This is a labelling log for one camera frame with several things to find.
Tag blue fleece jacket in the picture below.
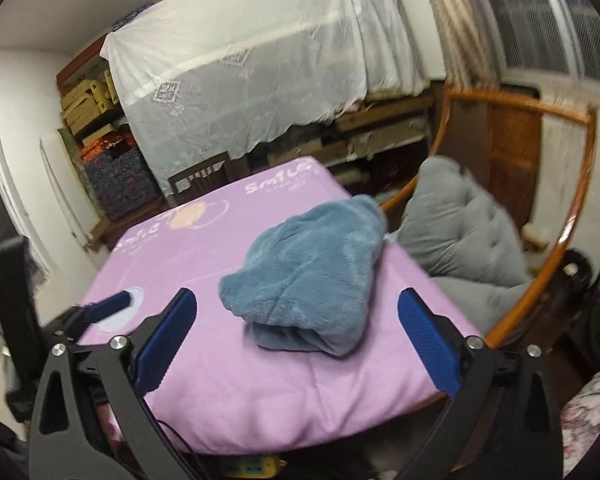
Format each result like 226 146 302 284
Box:
219 195 387 358

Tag pink smile bed sheet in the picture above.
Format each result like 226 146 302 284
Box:
83 157 475 455

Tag white leaning boards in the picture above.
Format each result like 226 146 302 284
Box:
40 131 100 249

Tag grey tufted cushion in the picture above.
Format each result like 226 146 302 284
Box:
391 156 531 334

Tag dark wooden chair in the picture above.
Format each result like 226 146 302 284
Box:
168 152 230 205

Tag yellow cardboard boxes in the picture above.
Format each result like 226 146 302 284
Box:
60 68 119 136

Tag wooden low shelf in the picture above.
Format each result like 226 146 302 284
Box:
265 90 434 188

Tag white lace cover cloth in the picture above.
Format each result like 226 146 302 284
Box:
100 0 425 193

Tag striped beige curtain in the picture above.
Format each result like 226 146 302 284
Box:
429 0 498 89

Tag wooden armchair frame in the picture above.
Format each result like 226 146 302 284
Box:
379 84 598 348

